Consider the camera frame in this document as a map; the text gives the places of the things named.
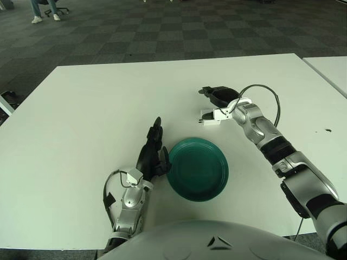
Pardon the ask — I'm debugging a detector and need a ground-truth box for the white furniture frame edge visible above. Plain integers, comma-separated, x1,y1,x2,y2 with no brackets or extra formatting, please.
0,93,16,116

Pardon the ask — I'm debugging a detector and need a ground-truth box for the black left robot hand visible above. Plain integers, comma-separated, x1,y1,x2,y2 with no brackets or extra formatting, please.
134,116,172,181

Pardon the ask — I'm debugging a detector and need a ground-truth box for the neighbouring white table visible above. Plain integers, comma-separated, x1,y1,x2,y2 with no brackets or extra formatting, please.
302,56,347,99

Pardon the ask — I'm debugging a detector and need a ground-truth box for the seated person in jeans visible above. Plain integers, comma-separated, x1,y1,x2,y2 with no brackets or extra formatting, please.
30,0,61,24

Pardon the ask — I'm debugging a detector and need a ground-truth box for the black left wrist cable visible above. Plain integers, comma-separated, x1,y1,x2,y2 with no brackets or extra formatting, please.
102,170,136,231

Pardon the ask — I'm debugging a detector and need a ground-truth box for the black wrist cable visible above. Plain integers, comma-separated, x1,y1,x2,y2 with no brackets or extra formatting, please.
230,84,281,127
102,170,136,231

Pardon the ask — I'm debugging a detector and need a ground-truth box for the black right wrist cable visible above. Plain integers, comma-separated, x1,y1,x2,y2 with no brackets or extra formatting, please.
230,84,281,127

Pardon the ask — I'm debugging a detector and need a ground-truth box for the white wall charger plug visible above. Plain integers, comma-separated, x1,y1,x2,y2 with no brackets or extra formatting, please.
197,108,222,127

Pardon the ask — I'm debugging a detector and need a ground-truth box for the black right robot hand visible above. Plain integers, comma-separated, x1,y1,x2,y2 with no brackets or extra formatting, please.
198,86,241,120

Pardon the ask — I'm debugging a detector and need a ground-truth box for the grey robot torso shell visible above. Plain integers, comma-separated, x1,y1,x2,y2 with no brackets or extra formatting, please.
97,219,330,260

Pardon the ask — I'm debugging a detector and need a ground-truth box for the dark green round plate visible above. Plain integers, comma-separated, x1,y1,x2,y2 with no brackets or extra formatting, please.
165,137,230,203

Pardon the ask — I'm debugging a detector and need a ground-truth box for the black office chair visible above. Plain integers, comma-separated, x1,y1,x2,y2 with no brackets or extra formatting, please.
37,0,70,17

